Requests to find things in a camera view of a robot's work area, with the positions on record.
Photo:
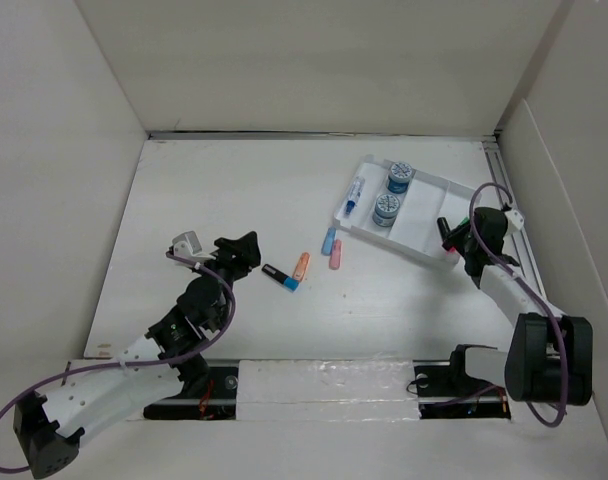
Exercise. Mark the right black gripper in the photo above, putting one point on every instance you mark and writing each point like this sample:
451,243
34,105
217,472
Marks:
456,235

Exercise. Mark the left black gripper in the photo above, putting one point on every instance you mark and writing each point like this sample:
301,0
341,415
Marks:
239,255

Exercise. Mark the blue highlighter marker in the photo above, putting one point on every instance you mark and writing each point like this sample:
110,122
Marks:
280,277

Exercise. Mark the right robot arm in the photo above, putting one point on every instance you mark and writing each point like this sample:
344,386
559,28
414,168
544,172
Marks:
550,358

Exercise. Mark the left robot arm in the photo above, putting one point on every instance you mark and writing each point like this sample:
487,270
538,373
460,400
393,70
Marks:
164,362

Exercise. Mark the orange capped small tube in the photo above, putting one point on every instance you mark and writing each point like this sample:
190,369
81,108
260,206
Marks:
302,266

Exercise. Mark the white organizer tray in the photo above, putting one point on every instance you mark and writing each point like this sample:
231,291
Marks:
414,231

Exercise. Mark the blue capped small tube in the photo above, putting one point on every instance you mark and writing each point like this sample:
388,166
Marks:
328,241

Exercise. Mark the pink capped small tube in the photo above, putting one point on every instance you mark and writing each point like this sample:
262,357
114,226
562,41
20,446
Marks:
336,255

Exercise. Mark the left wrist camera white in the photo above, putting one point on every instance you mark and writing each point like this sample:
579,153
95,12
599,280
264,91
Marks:
186,245

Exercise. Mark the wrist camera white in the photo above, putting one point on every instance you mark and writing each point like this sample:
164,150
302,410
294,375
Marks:
515,221
186,245

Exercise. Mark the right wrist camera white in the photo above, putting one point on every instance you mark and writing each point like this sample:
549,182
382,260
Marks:
515,221

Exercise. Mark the aluminium rail right side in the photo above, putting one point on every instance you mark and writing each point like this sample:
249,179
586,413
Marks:
517,243

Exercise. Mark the aluminium rail back edge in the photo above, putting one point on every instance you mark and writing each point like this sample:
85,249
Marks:
161,135

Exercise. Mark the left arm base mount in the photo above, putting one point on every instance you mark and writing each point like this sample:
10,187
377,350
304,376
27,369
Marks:
211,397

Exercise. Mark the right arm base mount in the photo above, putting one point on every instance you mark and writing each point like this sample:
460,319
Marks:
445,391

